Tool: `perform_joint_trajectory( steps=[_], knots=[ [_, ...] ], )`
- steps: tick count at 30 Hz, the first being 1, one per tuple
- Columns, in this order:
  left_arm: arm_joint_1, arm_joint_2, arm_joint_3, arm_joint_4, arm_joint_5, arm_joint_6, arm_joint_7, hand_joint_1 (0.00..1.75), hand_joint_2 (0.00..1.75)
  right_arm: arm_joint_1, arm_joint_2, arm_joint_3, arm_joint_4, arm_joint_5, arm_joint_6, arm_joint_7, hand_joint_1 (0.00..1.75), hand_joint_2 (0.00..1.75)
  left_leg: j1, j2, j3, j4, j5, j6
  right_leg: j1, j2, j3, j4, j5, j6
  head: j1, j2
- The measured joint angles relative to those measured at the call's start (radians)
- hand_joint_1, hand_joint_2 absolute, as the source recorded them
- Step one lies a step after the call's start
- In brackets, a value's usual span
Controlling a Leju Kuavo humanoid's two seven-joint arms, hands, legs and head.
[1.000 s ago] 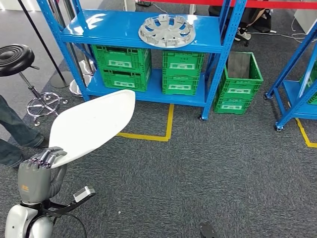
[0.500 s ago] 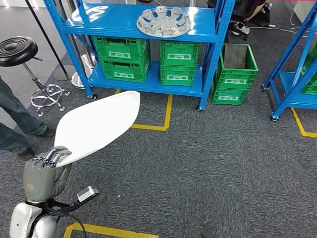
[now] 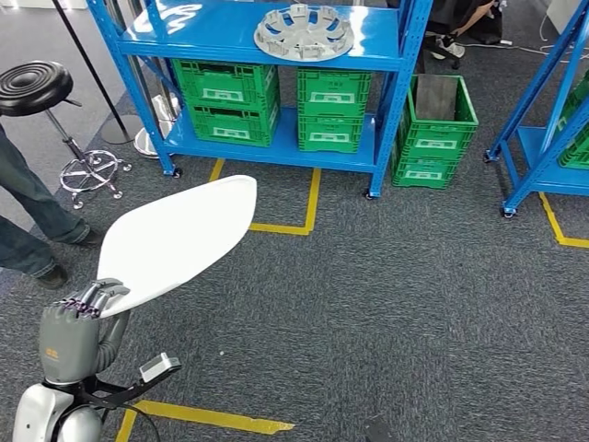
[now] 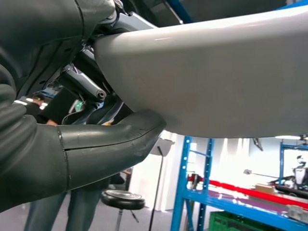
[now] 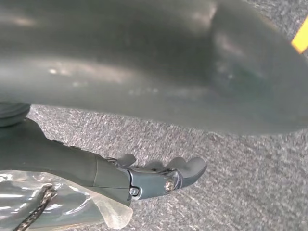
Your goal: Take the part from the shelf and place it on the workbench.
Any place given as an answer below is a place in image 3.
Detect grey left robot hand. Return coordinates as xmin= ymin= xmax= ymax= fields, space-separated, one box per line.
xmin=39 ymin=277 xmax=133 ymax=387

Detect white plastic body panel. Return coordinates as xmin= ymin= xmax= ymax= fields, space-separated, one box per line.
xmin=97 ymin=175 xmax=258 ymax=320

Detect blue metal shelf rack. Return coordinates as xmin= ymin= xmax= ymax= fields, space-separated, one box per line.
xmin=86 ymin=0 xmax=434 ymax=202
xmin=483 ymin=0 xmax=589 ymax=219

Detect dark robot body part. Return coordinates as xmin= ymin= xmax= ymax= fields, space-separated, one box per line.
xmin=365 ymin=417 xmax=393 ymax=442

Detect person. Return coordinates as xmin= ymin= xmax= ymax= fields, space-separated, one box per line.
xmin=428 ymin=0 xmax=505 ymax=63
xmin=0 ymin=122 xmax=106 ymax=291

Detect yellow floor tape outline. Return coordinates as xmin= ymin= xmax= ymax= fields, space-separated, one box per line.
xmin=538 ymin=192 xmax=589 ymax=250
xmin=115 ymin=399 xmax=295 ymax=442

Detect black pole round base stand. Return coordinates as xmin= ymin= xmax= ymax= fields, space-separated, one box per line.
xmin=50 ymin=0 xmax=145 ymax=146

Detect black round stool chrome base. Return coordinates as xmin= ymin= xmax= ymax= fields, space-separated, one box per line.
xmin=0 ymin=59 xmax=133 ymax=211

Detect grey wheel hubcap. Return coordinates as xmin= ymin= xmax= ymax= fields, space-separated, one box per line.
xmin=253 ymin=3 xmax=356 ymax=63

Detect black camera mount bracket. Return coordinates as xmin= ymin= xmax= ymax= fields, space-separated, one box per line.
xmin=69 ymin=366 xmax=180 ymax=411

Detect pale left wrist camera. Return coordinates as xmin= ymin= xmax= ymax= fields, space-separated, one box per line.
xmin=139 ymin=352 xmax=182 ymax=384

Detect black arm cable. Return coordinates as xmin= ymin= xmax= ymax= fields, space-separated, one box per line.
xmin=103 ymin=402 xmax=162 ymax=442

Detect chrome stanchion post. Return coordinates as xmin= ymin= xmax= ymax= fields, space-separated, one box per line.
xmin=104 ymin=0 xmax=183 ymax=161

